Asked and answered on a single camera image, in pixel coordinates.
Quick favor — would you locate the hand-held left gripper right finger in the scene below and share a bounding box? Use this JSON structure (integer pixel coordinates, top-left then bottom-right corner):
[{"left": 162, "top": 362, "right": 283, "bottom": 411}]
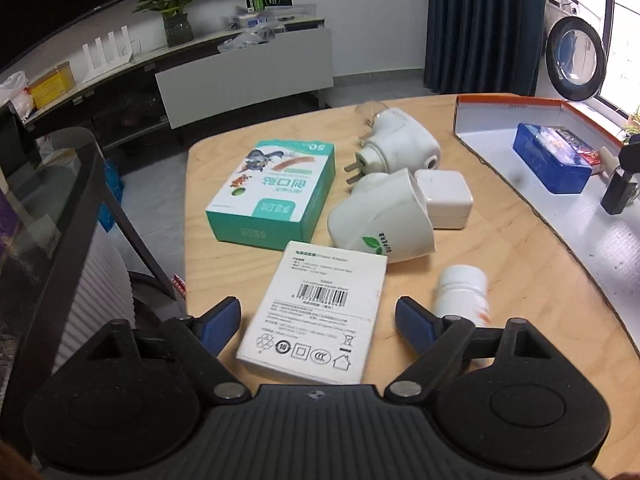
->
[{"left": 382, "top": 296, "right": 591, "bottom": 406}]

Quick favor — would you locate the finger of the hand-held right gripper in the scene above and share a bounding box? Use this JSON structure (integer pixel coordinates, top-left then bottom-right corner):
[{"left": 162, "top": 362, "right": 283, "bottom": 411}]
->
[{"left": 619, "top": 132, "right": 640, "bottom": 173}]

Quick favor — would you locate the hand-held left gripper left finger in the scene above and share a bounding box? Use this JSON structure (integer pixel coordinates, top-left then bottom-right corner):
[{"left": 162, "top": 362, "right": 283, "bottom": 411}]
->
[{"left": 50, "top": 296, "right": 253, "bottom": 406}]

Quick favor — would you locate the black charger plug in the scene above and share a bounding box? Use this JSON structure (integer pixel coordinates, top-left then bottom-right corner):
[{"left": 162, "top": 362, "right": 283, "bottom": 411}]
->
[{"left": 600, "top": 167, "right": 640, "bottom": 216}]

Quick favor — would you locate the white pill bottle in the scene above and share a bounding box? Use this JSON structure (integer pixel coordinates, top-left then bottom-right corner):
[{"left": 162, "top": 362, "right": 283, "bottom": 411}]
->
[{"left": 431, "top": 265, "right": 492, "bottom": 331}]

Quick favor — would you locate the blue dental floss box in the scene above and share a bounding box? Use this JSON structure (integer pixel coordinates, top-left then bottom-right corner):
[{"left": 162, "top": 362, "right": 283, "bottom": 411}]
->
[{"left": 512, "top": 122, "right": 593, "bottom": 195}]

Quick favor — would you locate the white adapter box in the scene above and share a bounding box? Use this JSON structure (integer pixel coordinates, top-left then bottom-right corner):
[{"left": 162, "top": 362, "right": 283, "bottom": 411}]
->
[{"left": 235, "top": 240, "right": 389, "bottom": 385}]

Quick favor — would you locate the white heater with leaf mark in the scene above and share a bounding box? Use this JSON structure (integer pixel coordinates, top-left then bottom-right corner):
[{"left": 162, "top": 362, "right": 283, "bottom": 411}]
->
[{"left": 327, "top": 167, "right": 436, "bottom": 265}]

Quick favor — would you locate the white square charger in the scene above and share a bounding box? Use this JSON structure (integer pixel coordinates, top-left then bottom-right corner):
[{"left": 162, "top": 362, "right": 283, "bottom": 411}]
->
[{"left": 414, "top": 169, "right": 474, "bottom": 231}]

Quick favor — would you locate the green bandage box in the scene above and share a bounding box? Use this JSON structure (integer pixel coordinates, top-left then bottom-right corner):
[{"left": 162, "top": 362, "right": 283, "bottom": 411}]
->
[{"left": 205, "top": 139, "right": 337, "bottom": 252}]

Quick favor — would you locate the white plug-in heater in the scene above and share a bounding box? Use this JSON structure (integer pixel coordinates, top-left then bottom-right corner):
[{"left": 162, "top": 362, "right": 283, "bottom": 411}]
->
[{"left": 342, "top": 101, "right": 442, "bottom": 196}]

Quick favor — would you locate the washing machine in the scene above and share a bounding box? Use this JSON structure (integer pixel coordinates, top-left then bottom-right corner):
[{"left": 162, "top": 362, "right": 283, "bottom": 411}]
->
[{"left": 530, "top": 0, "right": 613, "bottom": 103}]

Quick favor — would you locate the blue bag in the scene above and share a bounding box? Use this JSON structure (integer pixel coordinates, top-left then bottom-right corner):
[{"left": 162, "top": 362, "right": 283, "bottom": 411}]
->
[{"left": 97, "top": 157, "right": 125, "bottom": 233}]

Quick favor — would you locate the dark blue curtain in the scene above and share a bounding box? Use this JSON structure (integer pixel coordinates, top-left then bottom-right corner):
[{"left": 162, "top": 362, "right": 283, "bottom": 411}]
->
[{"left": 424, "top": 0, "right": 547, "bottom": 97}]

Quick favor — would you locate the black glass round table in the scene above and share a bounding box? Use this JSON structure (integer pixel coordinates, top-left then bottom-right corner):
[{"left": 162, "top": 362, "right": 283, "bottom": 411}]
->
[{"left": 0, "top": 127, "right": 188, "bottom": 461}]

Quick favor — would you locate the white drawer front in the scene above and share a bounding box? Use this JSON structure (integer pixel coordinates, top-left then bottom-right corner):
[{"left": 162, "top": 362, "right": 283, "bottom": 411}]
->
[{"left": 154, "top": 27, "right": 335, "bottom": 130}]

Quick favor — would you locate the tv cabinet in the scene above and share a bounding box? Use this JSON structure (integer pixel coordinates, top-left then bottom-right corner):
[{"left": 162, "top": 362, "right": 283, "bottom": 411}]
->
[{"left": 20, "top": 15, "right": 335, "bottom": 151}]

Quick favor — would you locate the black stand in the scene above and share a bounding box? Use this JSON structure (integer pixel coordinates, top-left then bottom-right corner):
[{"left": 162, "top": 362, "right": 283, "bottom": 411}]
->
[{"left": 0, "top": 100, "right": 31, "bottom": 181}]

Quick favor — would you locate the clear plastic bag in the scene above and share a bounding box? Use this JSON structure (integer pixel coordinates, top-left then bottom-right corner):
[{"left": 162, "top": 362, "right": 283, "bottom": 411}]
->
[{"left": 217, "top": 27, "right": 276, "bottom": 53}]

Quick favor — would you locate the white router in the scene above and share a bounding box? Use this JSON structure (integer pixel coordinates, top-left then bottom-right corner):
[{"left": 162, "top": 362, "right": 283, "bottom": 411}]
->
[{"left": 81, "top": 30, "right": 136, "bottom": 83}]

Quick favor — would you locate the yellow box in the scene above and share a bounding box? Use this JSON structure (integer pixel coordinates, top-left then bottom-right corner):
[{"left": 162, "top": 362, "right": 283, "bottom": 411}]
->
[{"left": 27, "top": 62, "right": 76, "bottom": 108}]

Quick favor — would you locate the plant in glass vase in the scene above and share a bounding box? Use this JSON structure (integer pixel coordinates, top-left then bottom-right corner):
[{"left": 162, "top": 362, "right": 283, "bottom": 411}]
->
[{"left": 132, "top": 0, "right": 201, "bottom": 48}]

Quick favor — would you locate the white plastic bag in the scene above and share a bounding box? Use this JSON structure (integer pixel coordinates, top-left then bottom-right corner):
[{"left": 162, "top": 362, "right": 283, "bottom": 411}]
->
[{"left": 0, "top": 71, "right": 36, "bottom": 121}]

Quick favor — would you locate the clear acrylic container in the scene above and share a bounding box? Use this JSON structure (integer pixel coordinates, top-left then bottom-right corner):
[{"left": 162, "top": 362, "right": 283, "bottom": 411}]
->
[{"left": 222, "top": 4, "right": 318, "bottom": 31}]

